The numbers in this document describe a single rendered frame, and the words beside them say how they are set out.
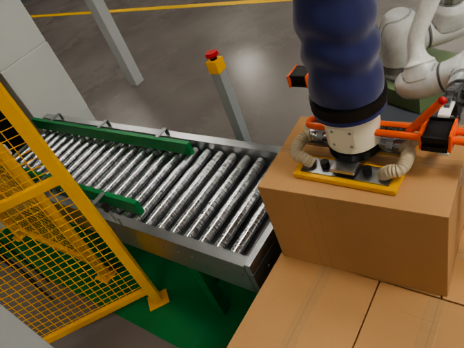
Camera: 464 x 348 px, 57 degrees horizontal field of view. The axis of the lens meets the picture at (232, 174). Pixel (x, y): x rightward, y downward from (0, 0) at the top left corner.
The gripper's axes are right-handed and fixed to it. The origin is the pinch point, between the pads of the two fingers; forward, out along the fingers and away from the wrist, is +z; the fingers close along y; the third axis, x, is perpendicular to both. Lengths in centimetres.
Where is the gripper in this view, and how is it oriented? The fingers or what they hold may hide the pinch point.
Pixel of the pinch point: (444, 134)
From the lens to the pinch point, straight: 133.9
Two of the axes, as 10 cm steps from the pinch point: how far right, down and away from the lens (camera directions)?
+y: 3.1, 7.2, 6.3
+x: -8.0, -1.6, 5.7
